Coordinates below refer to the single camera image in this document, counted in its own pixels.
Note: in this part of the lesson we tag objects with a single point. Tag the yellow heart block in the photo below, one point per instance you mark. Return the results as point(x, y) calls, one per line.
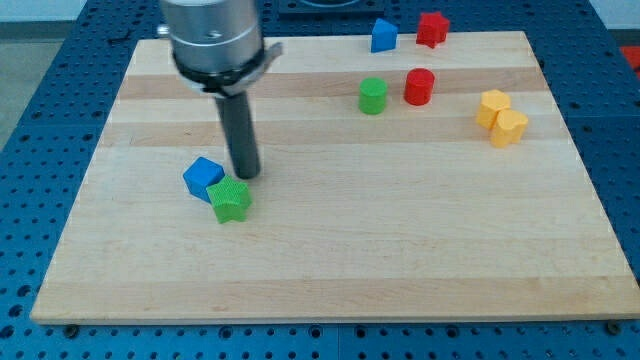
point(509, 128)

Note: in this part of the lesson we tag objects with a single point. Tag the blue triangular block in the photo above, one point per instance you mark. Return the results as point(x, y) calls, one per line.
point(383, 36)

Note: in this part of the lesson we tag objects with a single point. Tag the red cylinder block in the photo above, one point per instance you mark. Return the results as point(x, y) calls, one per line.
point(419, 85)

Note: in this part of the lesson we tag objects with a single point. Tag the wooden board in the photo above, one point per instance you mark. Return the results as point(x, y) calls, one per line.
point(410, 215)

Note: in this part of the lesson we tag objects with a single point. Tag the green star block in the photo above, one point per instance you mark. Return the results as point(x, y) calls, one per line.
point(230, 199)

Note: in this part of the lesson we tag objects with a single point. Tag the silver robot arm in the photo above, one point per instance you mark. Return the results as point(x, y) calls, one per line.
point(219, 49)

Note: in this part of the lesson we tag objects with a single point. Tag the blue cube block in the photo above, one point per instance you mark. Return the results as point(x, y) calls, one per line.
point(201, 174)

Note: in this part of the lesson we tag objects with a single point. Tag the yellow hexagon block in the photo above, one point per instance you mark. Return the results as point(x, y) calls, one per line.
point(491, 103)

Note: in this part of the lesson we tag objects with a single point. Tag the red star block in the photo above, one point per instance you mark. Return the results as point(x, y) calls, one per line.
point(433, 29)

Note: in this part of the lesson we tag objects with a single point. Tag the green cylinder block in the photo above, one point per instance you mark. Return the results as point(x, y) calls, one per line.
point(372, 95)

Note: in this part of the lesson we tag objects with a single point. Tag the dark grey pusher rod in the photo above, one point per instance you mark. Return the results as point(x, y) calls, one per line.
point(235, 116)

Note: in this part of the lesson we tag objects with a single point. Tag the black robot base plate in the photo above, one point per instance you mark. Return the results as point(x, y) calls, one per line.
point(290, 8)

